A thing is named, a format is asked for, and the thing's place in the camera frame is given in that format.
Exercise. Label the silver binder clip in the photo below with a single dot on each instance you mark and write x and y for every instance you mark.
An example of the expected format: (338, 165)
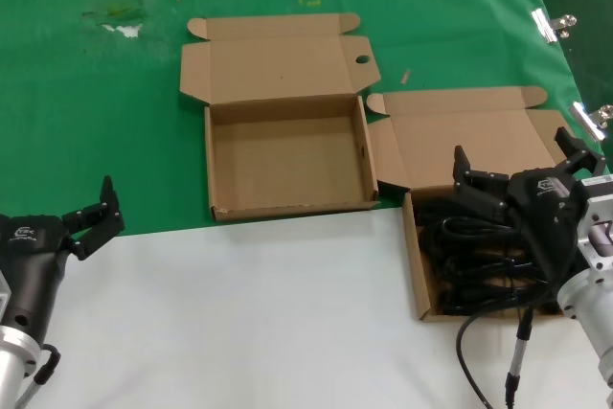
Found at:
(586, 120)
(543, 26)

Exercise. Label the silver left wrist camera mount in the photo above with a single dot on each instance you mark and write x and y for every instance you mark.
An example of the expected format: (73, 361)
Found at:
(5, 296)

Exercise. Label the short tan tape piece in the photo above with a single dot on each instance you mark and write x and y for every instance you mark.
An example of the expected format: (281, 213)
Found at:
(406, 77)

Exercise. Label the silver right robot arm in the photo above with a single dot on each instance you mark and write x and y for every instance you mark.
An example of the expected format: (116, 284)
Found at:
(584, 303)

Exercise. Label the open brown cardboard box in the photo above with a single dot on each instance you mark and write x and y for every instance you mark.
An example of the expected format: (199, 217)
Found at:
(455, 141)
(287, 165)

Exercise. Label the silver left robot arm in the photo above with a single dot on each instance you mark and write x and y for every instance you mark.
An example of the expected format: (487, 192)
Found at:
(12, 361)

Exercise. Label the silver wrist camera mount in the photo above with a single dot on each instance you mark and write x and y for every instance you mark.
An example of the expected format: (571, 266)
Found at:
(594, 208)
(5, 296)

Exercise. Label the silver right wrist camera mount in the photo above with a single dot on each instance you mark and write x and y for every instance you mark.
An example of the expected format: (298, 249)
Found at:
(594, 208)

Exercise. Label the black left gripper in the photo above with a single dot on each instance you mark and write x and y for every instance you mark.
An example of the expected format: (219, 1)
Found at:
(33, 256)

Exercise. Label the green table cloth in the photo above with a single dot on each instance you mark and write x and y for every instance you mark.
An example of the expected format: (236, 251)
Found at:
(96, 93)

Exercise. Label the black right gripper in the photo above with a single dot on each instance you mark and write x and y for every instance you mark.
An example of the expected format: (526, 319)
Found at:
(546, 208)

